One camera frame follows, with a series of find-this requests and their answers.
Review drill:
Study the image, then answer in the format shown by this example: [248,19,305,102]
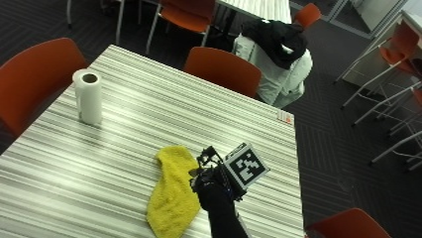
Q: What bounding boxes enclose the white marker cube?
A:
[222,142,271,191]

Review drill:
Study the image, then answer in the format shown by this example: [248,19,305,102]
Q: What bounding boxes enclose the yellow towel cloth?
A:
[146,145,204,238]

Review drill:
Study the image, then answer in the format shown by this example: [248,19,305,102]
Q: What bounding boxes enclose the red white sticker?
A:
[276,109,296,125]

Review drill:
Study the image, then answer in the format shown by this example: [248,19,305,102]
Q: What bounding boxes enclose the orange chair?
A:
[293,2,324,30]
[304,207,393,238]
[340,20,422,111]
[0,37,90,139]
[183,46,264,99]
[144,0,218,54]

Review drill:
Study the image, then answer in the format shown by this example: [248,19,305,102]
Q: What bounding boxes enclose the white jacket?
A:
[231,33,316,110]

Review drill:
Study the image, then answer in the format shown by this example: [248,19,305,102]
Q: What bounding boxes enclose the white paper towel roll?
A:
[71,67,104,126]

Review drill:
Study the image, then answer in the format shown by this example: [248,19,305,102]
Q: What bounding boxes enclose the black garment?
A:
[240,18,311,70]

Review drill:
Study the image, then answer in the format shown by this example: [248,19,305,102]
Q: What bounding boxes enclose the metal chair legs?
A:
[66,0,128,47]

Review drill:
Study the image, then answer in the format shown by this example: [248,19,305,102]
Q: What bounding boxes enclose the striped table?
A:
[216,0,295,25]

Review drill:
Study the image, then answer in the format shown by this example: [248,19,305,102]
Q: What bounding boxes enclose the white table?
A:
[335,0,422,85]

